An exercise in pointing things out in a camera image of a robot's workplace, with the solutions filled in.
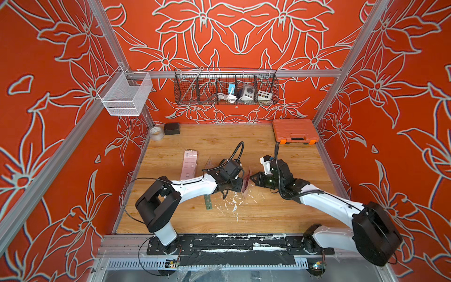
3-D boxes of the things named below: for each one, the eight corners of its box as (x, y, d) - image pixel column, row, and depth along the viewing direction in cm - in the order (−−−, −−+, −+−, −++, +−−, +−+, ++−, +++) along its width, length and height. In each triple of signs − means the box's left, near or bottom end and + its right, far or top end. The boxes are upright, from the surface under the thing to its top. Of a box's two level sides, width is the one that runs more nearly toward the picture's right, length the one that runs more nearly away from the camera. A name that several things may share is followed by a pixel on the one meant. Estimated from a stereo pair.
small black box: (165, 135, 116) (163, 132, 113) (165, 126, 121) (164, 123, 119) (179, 133, 117) (179, 130, 114) (180, 125, 122) (179, 121, 120)
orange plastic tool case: (277, 145, 111) (279, 139, 106) (271, 125, 123) (273, 119, 118) (316, 145, 111) (320, 139, 106) (307, 124, 122) (311, 118, 118)
